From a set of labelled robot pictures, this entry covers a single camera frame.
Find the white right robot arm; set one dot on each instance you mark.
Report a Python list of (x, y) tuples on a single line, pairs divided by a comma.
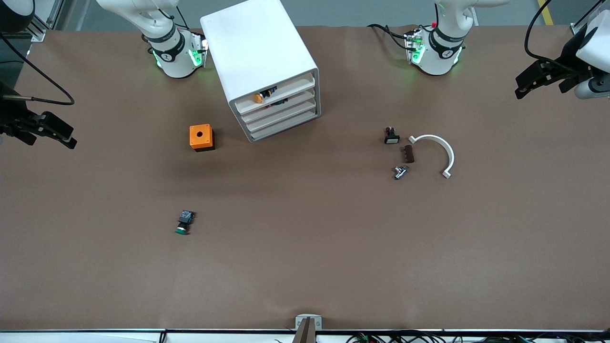
[(174, 57)]

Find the brown terminal block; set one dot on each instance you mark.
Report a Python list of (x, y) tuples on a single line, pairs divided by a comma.
[(409, 154)]

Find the aluminium frame post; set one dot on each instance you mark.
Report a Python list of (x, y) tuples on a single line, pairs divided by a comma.
[(577, 29), (38, 33)]

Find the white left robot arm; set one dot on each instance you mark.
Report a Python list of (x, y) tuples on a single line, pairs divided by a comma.
[(441, 52)]

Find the green push button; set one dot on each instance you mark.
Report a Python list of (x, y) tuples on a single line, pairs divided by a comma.
[(184, 223)]

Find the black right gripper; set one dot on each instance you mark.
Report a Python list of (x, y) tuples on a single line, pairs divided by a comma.
[(10, 116)]

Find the small black red switch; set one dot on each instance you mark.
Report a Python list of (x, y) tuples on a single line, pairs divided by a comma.
[(281, 101)]

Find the orange push button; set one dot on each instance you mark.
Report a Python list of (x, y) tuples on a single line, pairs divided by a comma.
[(258, 97)]

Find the brown table mat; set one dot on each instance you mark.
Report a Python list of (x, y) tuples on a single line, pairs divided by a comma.
[(305, 238)]

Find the black white rectangular button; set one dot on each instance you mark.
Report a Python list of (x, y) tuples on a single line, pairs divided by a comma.
[(391, 138)]

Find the white curved plastic bracket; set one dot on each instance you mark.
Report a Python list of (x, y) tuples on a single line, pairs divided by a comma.
[(445, 147)]

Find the white drawer cabinet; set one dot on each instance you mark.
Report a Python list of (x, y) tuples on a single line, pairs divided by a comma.
[(252, 43)]

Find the orange button enclosure box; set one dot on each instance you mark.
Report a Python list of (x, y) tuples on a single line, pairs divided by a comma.
[(201, 136)]

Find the white plastic drawer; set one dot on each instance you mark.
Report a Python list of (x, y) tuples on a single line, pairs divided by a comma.
[(295, 108), (295, 86), (295, 119), (295, 98)]

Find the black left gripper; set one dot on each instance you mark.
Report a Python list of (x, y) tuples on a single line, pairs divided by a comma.
[(566, 63)]

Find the grey metal bracket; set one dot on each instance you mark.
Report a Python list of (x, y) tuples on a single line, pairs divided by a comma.
[(300, 318)]

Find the small silver metal connector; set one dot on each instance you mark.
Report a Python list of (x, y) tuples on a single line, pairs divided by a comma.
[(400, 172)]

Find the white table edge rail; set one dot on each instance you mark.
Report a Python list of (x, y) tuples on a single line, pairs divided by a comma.
[(95, 336)]

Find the brown flat bar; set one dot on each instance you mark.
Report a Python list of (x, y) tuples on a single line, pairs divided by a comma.
[(305, 333)]

